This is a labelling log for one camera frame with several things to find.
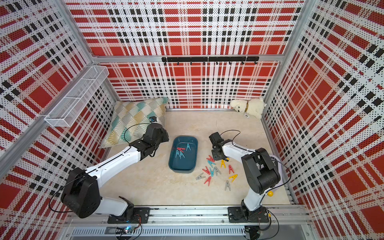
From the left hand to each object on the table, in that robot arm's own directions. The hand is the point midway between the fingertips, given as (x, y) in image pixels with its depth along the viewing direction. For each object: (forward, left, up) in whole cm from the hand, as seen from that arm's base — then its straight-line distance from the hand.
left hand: (166, 131), depth 87 cm
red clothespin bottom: (-23, -24, -17) cm, 38 cm away
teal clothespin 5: (-19, -27, -17) cm, 37 cm away
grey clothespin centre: (-18, -30, -16) cm, 38 cm away
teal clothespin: (-6, -5, -16) cm, 18 cm away
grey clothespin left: (-22, -20, -17) cm, 34 cm away
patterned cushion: (+12, +25, -1) cm, 28 cm away
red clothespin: (-3, -7, -16) cm, 18 cm away
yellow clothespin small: (-13, -34, -16) cm, 39 cm away
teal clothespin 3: (-7, -7, -16) cm, 19 cm away
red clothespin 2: (-10, -27, -16) cm, 33 cm away
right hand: (-7, -34, -15) cm, 38 cm away
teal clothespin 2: (-1, -12, -16) cm, 20 cm away
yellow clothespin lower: (-22, -39, -17) cm, 48 cm away
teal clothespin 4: (-13, -27, -16) cm, 34 cm away
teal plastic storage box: (-14, -12, -17) cm, 25 cm away
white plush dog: (+31, -63, -11) cm, 71 cm away
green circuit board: (-47, +15, -15) cm, 52 cm away
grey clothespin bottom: (-26, -35, -17) cm, 47 cm away
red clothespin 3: (-17, -24, -17) cm, 34 cm away
